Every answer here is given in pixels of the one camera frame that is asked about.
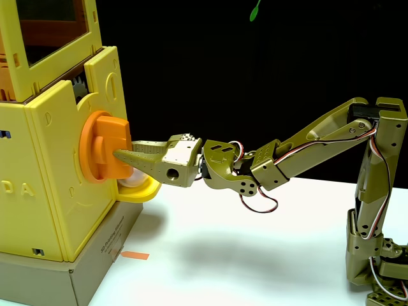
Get orange round turning knob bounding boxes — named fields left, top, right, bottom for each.
left=78, top=110, right=133, bottom=183

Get translucent capsule ball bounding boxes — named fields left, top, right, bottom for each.
left=119, top=168, right=149, bottom=189

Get orange tape arrow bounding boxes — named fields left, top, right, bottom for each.
left=120, top=251, right=150, bottom=261

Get yellow dispensing tray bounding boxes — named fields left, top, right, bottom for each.
left=116, top=177, right=162, bottom=203

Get yellow toy vending machine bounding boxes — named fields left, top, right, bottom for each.
left=0, top=0, right=138, bottom=263

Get red white black servo cable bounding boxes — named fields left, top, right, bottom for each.
left=228, top=140, right=279, bottom=214
left=274, top=122, right=391, bottom=240
left=368, top=256, right=408, bottom=302

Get white plastic gear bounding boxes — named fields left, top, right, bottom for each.
left=71, top=78, right=87, bottom=103

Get green leaf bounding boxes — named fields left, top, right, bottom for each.
left=249, top=0, right=262, bottom=22

